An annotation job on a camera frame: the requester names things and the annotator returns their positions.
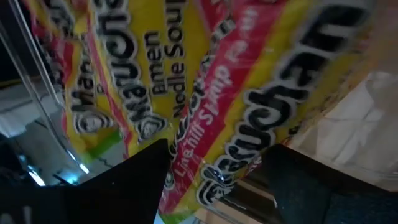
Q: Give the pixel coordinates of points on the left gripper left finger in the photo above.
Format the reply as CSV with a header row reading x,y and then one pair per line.
x,y
130,193

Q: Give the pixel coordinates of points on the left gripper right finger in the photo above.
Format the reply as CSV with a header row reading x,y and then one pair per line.
x,y
311,193

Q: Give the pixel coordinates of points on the green lime shrimp ramen packet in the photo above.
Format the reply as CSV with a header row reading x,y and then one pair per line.
x,y
280,102
140,62

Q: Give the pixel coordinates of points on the clear plastic bin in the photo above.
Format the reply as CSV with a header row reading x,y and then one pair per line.
x,y
348,137

